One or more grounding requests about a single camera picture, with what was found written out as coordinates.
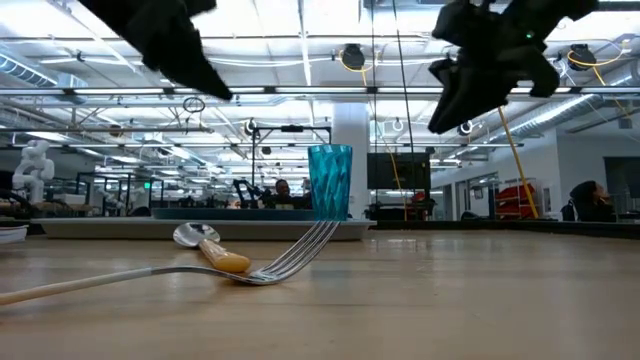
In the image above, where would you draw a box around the orange-handled metal fork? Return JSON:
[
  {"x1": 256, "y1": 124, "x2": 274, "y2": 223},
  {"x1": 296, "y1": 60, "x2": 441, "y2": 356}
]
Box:
[{"x1": 0, "y1": 219, "x2": 342, "y2": 308}]

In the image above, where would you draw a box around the black wall monitor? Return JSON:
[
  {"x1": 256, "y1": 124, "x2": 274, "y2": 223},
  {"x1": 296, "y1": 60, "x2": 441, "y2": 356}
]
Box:
[{"x1": 366, "y1": 152, "x2": 432, "y2": 191}]

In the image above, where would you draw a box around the grey plastic tray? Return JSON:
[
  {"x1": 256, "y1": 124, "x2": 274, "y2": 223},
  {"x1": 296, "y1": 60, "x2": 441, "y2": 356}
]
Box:
[{"x1": 30, "y1": 216, "x2": 378, "y2": 243}]

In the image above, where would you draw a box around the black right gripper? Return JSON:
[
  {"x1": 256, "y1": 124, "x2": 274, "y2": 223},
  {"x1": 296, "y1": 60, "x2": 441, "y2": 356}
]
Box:
[{"x1": 427, "y1": 0, "x2": 561, "y2": 135}]

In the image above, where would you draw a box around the black hanging cable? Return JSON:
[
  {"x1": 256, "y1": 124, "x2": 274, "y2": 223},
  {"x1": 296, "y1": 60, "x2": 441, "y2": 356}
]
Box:
[{"x1": 391, "y1": 0, "x2": 417, "y2": 221}]

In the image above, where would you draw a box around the white round column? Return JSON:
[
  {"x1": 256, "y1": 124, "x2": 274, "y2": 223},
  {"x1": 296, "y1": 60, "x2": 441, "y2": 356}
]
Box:
[{"x1": 331, "y1": 102, "x2": 372, "y2": 220}]

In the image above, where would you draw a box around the black ceiling cable reel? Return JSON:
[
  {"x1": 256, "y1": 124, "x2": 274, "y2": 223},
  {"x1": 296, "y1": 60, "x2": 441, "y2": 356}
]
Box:
[
  {"x1": 567, "y1": 43, "x2": 599, "y2": 71},
  {"x1": 340, "y1": 43, "x2": 367, "y2": 71}
]

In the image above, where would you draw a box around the yellow-handled metal spoon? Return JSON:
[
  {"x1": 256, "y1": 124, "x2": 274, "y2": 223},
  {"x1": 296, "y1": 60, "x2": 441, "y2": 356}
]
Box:
[{"x1": 172, "y1": 221, "x2": 253, "y2": 275}]

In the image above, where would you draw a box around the teal faceted plastic cup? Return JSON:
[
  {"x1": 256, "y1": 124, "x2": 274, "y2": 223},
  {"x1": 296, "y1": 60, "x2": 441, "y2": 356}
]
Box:
[{"x1": 306, "y1": 144, "x2": 354, "y2": 223}]

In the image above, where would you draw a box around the yellow hanging cable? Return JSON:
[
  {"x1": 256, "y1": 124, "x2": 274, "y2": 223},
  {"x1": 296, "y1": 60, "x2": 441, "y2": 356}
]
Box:
[{"x1": 496, "y1": 106, "x2": 541, "y2": 220}]

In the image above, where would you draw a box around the person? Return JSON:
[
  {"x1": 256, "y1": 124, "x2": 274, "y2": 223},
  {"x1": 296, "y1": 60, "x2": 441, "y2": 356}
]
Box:
[
  {"x1": 272, "y1": 178, "x2": 314, "y2": 210},
  {"x1": 560, "y1": 180, "x2": 617, "y2": 223}
]

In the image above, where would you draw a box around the black background rig frame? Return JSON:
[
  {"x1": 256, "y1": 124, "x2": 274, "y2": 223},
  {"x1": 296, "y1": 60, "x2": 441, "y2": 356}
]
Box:
[{"x1": 252, "y1": 124, "x2": 333, "y2": 201}]

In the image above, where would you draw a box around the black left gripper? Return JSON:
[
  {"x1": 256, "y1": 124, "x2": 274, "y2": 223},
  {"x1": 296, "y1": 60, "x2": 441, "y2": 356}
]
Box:
[{"x1": 79, "y1": 0, "x2": 234, "y2": 100}]

